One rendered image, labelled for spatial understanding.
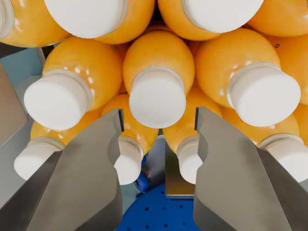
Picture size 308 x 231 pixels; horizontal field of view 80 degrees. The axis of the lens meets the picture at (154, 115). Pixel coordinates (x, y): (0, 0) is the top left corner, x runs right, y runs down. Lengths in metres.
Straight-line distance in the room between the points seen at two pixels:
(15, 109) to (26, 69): 1.28
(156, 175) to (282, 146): 0.31
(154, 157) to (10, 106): 0.26
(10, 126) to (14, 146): 0.69
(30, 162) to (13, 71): 1.46
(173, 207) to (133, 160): 0.23
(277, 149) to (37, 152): 0.20
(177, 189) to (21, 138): 0.83
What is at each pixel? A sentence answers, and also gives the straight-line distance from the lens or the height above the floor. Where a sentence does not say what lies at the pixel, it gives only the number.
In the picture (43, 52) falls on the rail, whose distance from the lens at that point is 0.28.
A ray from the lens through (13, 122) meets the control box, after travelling 0.29.
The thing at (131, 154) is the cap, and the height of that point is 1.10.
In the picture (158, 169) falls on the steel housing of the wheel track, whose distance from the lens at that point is 0.43.
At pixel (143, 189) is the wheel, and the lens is 0.39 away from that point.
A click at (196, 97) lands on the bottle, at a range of 0.20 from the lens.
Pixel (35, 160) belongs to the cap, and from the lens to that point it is 0.19.
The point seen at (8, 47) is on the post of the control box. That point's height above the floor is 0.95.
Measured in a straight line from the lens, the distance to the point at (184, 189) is 0.29.
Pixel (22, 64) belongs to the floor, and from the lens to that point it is 1.57.
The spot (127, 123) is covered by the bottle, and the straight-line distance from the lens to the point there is 0.18.
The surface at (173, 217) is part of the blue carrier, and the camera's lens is 0.37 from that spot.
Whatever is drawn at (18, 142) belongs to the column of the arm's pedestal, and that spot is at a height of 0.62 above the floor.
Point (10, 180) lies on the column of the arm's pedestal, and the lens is 0.99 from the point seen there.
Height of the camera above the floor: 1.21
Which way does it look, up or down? 58 degrees down
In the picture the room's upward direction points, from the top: 176 degrees counter-clockwise
